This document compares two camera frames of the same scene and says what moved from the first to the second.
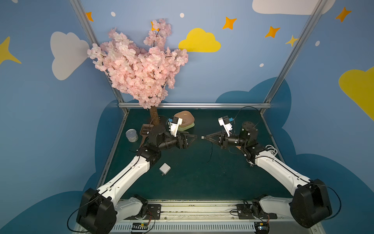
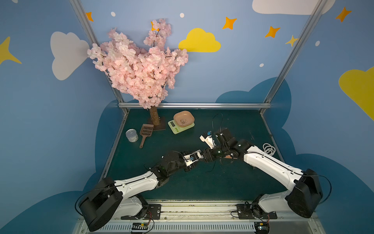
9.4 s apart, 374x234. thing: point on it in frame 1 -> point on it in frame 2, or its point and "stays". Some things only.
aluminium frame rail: x=213 y=105 stays
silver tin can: x=132 y=135 stays
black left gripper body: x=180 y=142 -> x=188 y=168
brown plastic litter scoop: x=145 y=130 stays
